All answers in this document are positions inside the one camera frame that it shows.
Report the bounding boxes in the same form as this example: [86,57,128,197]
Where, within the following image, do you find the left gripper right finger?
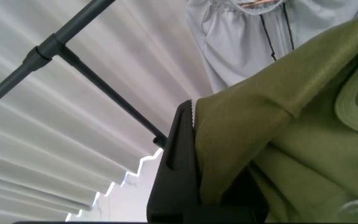
[221,166,270,222]

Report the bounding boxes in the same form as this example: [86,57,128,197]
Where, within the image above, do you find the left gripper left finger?
[147,99,202,222]

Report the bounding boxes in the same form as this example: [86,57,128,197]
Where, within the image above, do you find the green garment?
[193,4,358,223]

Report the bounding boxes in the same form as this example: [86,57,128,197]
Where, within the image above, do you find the pale grey shorts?
[185,0,358,94]

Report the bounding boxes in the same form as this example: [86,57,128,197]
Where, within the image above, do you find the pink clothes hanger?
[240,0,281,8]

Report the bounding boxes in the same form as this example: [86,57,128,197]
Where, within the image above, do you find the black clothes rack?
[0,0,168,149]

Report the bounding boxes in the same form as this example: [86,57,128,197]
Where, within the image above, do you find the white curtain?
[0,0,214,223]

